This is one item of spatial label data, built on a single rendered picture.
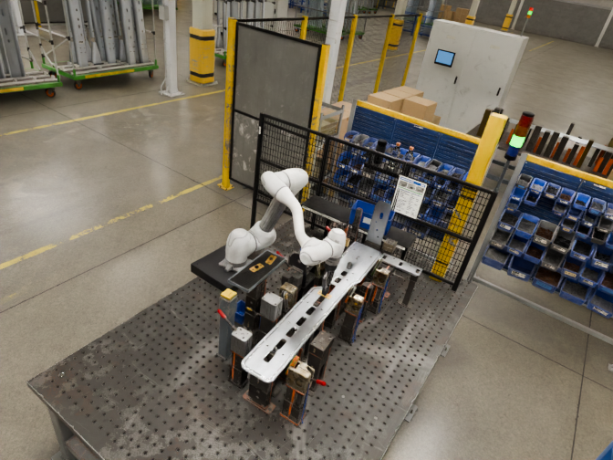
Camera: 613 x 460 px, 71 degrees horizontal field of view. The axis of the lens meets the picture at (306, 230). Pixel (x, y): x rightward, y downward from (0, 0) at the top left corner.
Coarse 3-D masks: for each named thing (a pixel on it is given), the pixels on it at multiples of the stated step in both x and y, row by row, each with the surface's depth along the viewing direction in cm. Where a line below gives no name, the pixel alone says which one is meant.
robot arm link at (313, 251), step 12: (276, 192) 252; (288, 192) 251; (288, 204) 249; (300, 216) 240; (300, 228) 233; (300, 240) 228; (312, 240) 225; (300, 252) 223; (312, 252) 219; (324, 252) 222; (312, 264) 221
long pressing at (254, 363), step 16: (352, 256) 292; (368, 256) 295; (336, 272) 275; (352, 272) 277; (368, 272) 281; (320, 288) 259; (336, 288) 261; (304, 304) 246; (320, 304) 248; (336, 304) 250; (288, 320) 233; (320, 320) 237; (272, 336) 222; (304, 336) 225; (256, 352) 212; (288, 352) 215; (256, 368) 204; (272, 368) 205
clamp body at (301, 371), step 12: (288, 372) 201; (300, 372) 198; (312, 372) 201; (288, 384) 205; (300, 384) 201; (288, 396) 209; (300, 396) 207; (288, 408) 213; (300, 408) 209; (288, 420) 216; (300, 420) 216
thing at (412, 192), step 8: (400, 176) 309; (408, 176) 306; (400, 184) 312; (408, 184) 309; (416, 184) 306; (424, 184) 302; (400, 192) 314; (408, 192) 311; (416, 192) 308; (424, 192) 305; (392, 200) 320; (400, 200) 317; (408, 200) 314; (416, 200) 310; (400, 208) 319; (408, 208) 316; (416, 208) 313; (408, 216) 319; (416, 216) 316
